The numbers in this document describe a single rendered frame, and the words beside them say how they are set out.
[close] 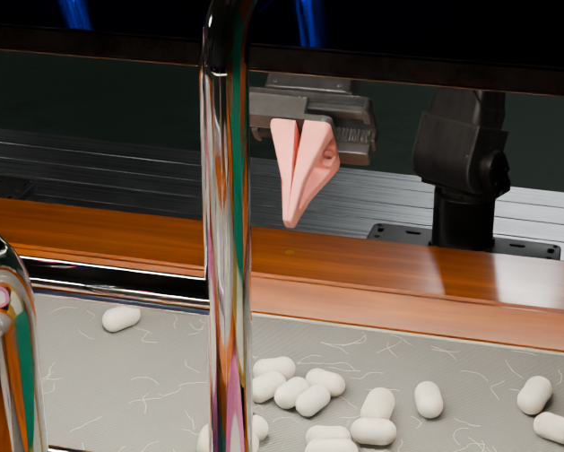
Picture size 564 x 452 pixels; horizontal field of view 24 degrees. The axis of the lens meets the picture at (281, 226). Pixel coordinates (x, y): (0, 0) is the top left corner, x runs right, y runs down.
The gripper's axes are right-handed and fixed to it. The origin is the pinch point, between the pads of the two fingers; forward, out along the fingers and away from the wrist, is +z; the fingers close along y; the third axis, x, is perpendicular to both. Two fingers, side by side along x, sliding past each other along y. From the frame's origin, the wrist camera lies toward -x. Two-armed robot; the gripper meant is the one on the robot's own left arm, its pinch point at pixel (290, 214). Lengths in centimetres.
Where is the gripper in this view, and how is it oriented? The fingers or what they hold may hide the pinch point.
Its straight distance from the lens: 100.4
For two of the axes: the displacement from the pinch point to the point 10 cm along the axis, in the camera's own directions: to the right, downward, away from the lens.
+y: 9.7, 1.1, -2.3
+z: -2.0, 9.0, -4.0
